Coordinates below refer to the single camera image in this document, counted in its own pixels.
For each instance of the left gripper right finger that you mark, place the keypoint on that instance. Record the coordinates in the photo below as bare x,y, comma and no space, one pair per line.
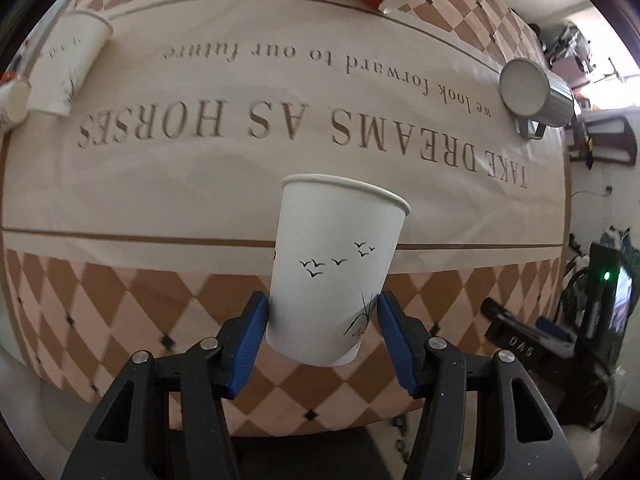
516,435

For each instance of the white paper cup with birds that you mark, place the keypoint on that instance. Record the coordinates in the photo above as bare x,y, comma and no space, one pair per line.
335,243

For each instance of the grey ribbed mug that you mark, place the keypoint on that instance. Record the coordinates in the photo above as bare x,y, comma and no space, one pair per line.
537,98

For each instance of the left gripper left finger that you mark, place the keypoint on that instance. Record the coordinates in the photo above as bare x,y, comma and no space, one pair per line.
162,418

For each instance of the white paper cup lying sideways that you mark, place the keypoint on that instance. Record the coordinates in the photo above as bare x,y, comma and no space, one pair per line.
14,96

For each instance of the checkered printed tablecloth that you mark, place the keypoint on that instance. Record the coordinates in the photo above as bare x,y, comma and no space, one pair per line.
146,217

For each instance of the white paper cup upside down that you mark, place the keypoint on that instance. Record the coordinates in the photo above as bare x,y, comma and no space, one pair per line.
75,42

